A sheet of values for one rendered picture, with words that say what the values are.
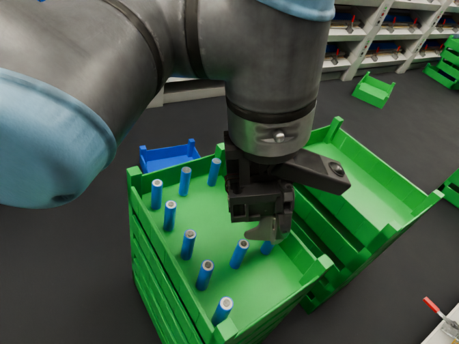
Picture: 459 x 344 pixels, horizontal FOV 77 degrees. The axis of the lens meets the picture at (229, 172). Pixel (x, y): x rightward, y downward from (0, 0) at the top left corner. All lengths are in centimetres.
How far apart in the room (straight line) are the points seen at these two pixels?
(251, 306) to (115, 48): 40
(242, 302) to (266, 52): 36
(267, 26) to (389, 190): 63
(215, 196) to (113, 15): 43
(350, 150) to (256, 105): 59
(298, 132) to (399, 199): 54
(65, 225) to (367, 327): 88
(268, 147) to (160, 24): 14
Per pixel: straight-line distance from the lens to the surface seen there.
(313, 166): 37
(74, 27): 19
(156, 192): 51
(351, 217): 63
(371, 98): 205
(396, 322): 103
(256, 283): 50
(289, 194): 36
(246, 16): 23
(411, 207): 79
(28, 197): 19
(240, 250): 45
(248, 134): 28
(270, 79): 24
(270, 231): 43
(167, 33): 25
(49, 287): 86
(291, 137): 28
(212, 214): 55
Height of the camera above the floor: 76
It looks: 43 degrees down
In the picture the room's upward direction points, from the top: 16 degrees clockwise
